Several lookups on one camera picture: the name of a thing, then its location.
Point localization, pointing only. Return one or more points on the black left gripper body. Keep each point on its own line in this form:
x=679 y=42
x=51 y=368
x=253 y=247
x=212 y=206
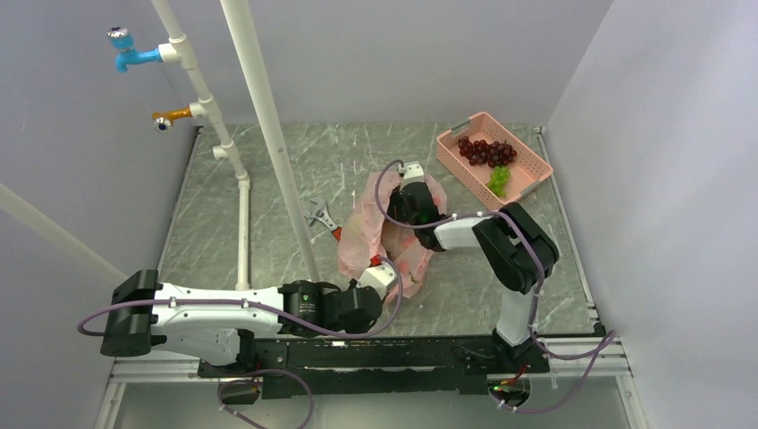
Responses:
x=358 y=329

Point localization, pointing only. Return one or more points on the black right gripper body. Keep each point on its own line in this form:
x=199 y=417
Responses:
x=397 y=200

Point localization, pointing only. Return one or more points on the pink plastic bag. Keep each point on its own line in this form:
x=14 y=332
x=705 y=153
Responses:
x=366 y=234

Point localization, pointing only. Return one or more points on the green fake grapes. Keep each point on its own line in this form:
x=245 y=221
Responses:
x=498 y=180

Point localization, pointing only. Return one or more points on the purple fake grapes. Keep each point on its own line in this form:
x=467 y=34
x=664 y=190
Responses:
x=479 y=152

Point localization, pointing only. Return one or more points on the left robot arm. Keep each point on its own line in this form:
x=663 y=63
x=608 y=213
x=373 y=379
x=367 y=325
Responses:
x=219 y=326

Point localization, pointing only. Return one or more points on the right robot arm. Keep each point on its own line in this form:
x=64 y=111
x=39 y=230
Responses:
x=520 y=253

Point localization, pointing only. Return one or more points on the pink plastic basket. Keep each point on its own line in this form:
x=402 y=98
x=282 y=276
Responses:
x=526 y=172

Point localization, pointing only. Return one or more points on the orange faucet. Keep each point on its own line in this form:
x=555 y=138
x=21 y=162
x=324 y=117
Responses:
x=164 y=121

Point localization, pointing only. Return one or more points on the blue faucet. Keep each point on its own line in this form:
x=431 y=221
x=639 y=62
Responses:
x=122 y=40

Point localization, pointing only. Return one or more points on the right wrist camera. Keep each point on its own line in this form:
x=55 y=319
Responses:
x=411 y=172

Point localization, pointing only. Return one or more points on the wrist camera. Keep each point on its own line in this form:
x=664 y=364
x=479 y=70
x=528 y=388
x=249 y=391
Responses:
x=411 y=172
x=379 y=276

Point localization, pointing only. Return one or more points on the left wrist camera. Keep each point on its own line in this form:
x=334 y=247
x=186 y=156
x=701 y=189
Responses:
x=379 y=276

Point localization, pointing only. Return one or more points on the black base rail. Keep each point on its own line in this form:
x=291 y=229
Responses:
x=464 y=364

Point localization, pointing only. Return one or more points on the red handled adjustable wrench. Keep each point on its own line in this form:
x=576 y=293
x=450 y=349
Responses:
x=320 y=214

